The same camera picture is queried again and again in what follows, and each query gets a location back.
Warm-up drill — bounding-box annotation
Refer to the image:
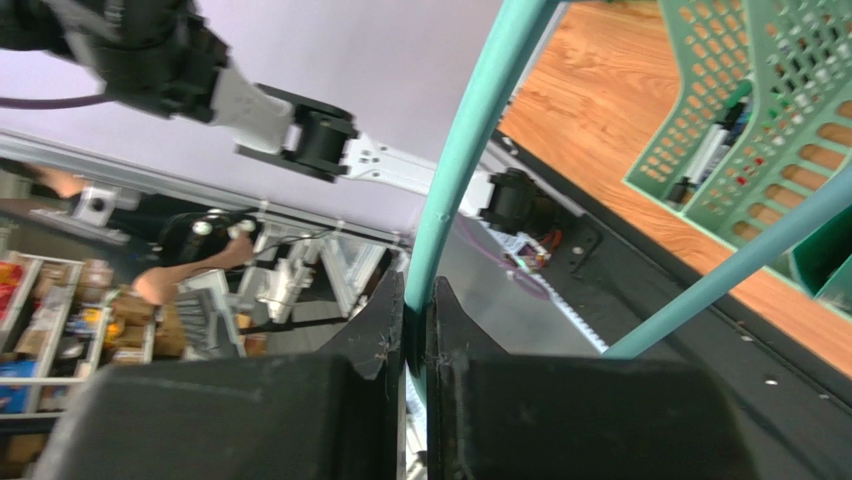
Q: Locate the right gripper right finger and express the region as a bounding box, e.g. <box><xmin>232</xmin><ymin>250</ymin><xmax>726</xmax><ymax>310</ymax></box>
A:
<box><xmin>425</xmin><ymin>278</ymin><xmax>758</xmax><ymax>479</ymax></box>

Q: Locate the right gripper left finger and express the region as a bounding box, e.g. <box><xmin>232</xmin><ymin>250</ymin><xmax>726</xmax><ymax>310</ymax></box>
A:
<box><xmin>32</xmin><ymin>272</ymin><xmax>405</xmax><ymax>479</ymax></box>

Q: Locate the teal plastic hanger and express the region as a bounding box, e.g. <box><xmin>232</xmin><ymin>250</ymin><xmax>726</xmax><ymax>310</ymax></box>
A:
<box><xmin>404</xmin><ymin>0</ymin><xmax>851</xmax><ymax>359</ymax></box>

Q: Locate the person in background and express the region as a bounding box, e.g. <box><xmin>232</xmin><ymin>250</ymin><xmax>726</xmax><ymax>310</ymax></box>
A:
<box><xmin>0</xmin><ymin>159</ymin><xmax>261</xmax><ymax>307</ymax></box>

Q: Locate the background storage shelf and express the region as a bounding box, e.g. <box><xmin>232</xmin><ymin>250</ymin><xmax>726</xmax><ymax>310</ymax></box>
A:
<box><xmin>1</xmin><ymin>252</ymin><xmax>187</xmax><ymax>423</ymax></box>

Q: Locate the white pen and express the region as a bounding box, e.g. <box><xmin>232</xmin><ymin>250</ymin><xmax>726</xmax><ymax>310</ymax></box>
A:
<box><xmin>666</xmin><ymin>73</ymin><xmax>754</xmax><ymax>206</ymax></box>

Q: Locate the mint green file organizer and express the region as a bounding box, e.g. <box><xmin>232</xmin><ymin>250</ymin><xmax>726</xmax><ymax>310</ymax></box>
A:
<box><xmin>622</xmin><ymin>0</ymin><xmax>852</xmax><ymax>299</ymax></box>

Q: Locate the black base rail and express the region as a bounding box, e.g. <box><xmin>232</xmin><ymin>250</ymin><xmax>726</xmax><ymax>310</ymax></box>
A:
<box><xmin>442</xmin><ymin>132</ymin><xmax>851</xmax><ymax>479</ymax></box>

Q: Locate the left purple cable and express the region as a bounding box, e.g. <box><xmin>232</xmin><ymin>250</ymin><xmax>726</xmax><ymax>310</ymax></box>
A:
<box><xmin>0</xmin><ymin>93</ymin><xmax>114</xmax><ymax>112</ymax></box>

